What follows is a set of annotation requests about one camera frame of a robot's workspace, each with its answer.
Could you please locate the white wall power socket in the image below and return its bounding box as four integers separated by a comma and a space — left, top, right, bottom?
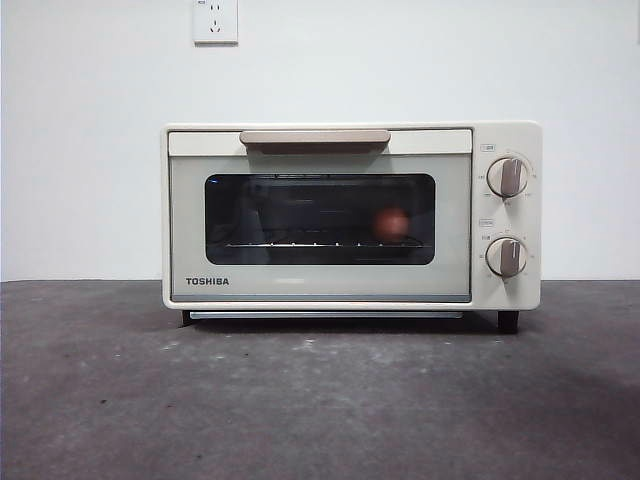
193, 0, 240, 48

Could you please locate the metal wire oven rack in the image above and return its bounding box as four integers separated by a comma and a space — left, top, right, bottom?
224, 240, 421, 251

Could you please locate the cream oven timer knob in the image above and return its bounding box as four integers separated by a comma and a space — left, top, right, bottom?
485, 235, 530, 279

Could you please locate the metal oven crumb tray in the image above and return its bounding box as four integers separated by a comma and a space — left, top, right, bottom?
188, 310, 465, 322

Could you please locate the cream oven temperature knob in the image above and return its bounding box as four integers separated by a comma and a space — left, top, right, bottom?
486, 156, 532, 200

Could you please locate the oven door with brown handle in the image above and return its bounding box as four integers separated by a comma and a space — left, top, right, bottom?
167, 128, 474, 304

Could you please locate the cream Toshiba toaster oven body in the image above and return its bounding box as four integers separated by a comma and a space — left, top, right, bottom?
160, 119, 544, 333

